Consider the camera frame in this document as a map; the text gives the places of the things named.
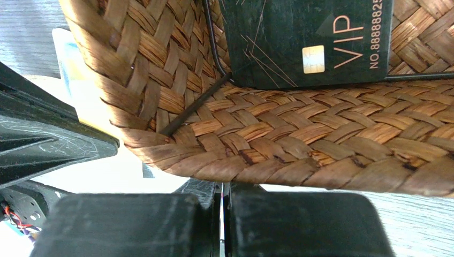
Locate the woven wicker divided basket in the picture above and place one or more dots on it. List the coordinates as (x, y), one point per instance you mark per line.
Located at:
(151, 60)

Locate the beige leather card holder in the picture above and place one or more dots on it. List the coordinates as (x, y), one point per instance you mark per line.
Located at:
(106, 159)

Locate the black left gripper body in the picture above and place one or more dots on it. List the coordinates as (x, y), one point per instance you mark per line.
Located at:
(32, 201)

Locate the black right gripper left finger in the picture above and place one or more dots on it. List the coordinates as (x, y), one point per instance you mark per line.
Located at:
(185, 222)

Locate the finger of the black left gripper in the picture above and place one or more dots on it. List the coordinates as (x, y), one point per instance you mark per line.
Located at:
(40, 133)

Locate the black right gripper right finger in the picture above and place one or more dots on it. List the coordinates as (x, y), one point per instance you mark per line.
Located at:
(262, 223)

